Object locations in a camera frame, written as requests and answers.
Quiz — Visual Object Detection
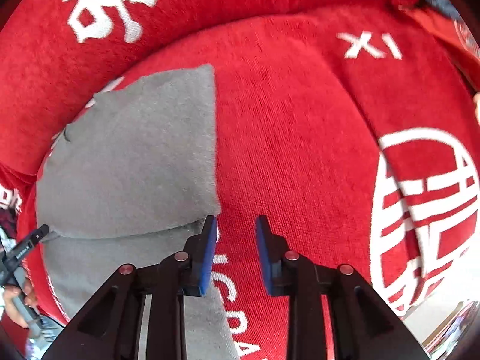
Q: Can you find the pile of clothes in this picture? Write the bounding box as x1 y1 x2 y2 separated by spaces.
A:
0 208 17 251

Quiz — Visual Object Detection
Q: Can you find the grey knit sweater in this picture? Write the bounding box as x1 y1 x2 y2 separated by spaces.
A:
36 64 237 359

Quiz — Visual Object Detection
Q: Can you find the red embroidered cushion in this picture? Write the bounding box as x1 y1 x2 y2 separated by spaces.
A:
404 7 479 92

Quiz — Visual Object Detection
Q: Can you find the red wedding sofa cover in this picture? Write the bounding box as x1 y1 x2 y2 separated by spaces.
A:
1 0 479 359

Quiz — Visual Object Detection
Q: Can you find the person's left hand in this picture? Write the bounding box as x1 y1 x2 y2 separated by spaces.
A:
2 279 38 329

